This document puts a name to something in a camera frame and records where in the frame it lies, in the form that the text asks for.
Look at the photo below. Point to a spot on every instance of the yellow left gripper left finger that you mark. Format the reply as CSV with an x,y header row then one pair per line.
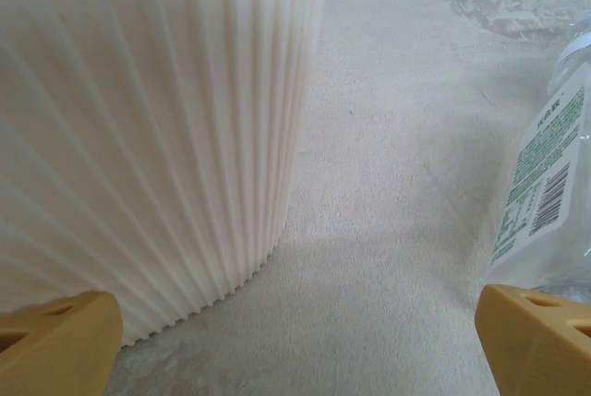
x,y
55,350

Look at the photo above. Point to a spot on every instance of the ribbed translucent plastic bin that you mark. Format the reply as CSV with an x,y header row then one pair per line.
x,y
138,114

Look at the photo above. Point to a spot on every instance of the clear bottle green leaf label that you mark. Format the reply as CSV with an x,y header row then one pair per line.
x,y
545,174

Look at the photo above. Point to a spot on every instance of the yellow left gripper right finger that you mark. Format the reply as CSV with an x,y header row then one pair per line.
x,y
540,350

